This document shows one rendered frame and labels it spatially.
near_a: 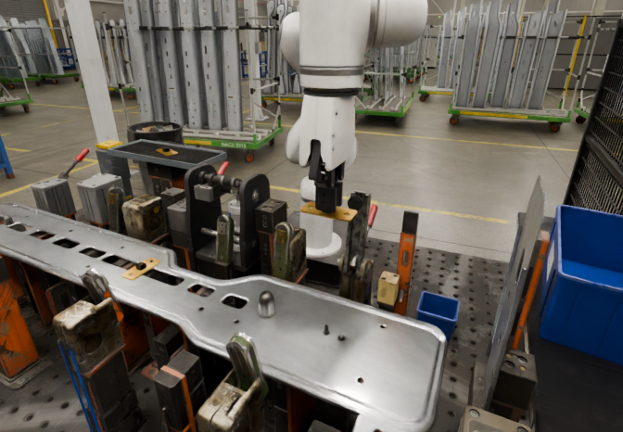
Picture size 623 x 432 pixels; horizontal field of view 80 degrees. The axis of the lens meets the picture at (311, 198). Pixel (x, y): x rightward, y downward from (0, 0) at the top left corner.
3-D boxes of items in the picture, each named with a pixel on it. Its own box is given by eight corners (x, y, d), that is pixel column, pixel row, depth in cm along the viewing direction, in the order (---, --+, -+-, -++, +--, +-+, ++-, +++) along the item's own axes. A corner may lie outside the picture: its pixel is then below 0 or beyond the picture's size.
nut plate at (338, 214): (298, 211, 57) (298, 204, 56) (309, 202, 60) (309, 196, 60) (349, 222, 54) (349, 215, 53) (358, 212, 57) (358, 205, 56)
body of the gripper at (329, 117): (321, 78, 55) (320, 150, 59) (288, 84, 46) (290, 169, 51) (370, 80, 52) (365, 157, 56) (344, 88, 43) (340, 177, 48)
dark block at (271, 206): (263, 341, 104) (254, 208, 88) (275, 325, 110) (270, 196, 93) (278, 348, 102) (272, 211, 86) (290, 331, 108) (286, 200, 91)
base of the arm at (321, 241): (305, 225, 147) (306, 183, 139) (349, 237, 139) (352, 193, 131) (279, 247, 131) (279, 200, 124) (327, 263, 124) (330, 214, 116)
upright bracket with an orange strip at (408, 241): (382, 399, 88) (402, 210, 68) (383, 394, 89) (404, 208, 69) (394, 403, 87) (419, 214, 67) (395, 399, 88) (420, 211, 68)
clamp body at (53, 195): (53, 278, 132) (21, 184, 117) (82, 262, 141) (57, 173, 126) (70, 285, 128) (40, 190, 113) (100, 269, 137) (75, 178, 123)
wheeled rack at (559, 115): (445, 124, 679) (461, 19, 608) (450, 115, 763) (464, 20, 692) (566, 134, 609) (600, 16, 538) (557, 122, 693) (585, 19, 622)
